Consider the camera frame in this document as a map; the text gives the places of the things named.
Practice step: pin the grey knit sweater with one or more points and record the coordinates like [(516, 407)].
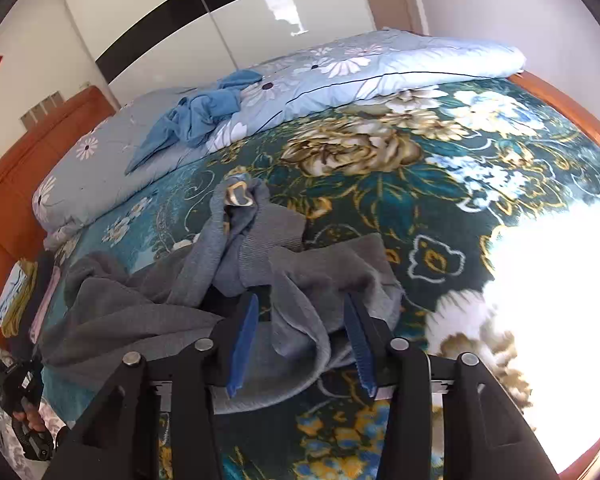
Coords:
[(190, 285)]

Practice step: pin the white and black wardrobe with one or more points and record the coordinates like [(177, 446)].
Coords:
[(240, 15)]

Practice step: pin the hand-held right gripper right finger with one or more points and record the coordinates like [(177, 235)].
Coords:
[(357, 340)]

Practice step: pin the blue garment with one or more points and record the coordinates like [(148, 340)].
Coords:
[(195, 115)]

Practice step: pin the wooden bed frame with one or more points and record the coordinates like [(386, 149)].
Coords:
[(35, 170)]

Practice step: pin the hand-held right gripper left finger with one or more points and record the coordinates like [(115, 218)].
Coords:
[(243, 338)]

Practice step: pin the person's left hand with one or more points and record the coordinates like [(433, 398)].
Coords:
[(31, 417)]

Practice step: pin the wall switch panel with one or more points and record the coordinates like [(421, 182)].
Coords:
[(41, 108)]

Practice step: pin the stack of folded clothes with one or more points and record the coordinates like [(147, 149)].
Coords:
[(22, 292)]

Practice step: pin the light blue floral quilt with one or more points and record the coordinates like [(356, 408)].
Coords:
[(260, 100)]

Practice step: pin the teal floral blanket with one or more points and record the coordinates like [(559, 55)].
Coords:
[(380, 200)]

